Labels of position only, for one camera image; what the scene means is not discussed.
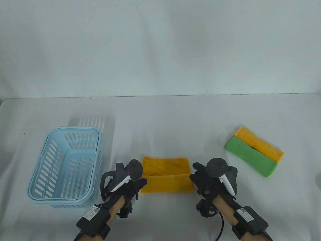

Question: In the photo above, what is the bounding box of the person's left hand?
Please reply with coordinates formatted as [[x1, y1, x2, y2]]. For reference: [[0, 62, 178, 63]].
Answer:
[[102, 178, 148, 211]]

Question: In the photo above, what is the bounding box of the person's right hand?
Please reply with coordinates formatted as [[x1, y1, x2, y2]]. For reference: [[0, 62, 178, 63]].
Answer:
[[189, 163, 241, 209]]

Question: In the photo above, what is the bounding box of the orange-yellow towel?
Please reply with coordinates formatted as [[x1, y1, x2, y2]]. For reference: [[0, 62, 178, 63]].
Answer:
[[140, 156, 193, 194]]

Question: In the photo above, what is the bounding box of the green towel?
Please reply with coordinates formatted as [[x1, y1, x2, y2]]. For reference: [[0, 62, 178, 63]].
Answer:
[[224, 136, 278, 178]]

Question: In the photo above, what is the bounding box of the yellow square towel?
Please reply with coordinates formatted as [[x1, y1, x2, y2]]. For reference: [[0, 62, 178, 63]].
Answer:
[[234, 126, 284, 162]]

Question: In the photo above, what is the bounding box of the person's left forearm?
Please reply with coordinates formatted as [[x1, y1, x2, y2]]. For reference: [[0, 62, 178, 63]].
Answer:
[[74, 197, 126, 241]]

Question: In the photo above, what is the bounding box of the grey white tracker controller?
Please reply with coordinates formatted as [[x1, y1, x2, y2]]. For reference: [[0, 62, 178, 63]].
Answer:
[[206, 158, 238, 196], [100, 159, 144, 200]]

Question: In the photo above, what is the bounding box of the black wrist sensor box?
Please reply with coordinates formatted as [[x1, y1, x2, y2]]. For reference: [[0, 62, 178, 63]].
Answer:
[[76, 205, 111, 238], [233, 206, 269, 235]]

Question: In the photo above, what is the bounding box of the light blue plastic basket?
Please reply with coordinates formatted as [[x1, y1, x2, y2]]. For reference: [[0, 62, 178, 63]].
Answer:
[[27, 126, 103, 209]]

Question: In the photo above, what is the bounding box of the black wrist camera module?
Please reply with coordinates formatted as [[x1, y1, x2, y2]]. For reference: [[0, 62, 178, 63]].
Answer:
[[196, 200, 216, 218], [118, 202, 133, 218]]

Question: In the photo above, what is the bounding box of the black wrist strap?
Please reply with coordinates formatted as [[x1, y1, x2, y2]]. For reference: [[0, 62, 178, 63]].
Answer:
[[231, 226, 247, 239], [98, 224, 111, 240]]

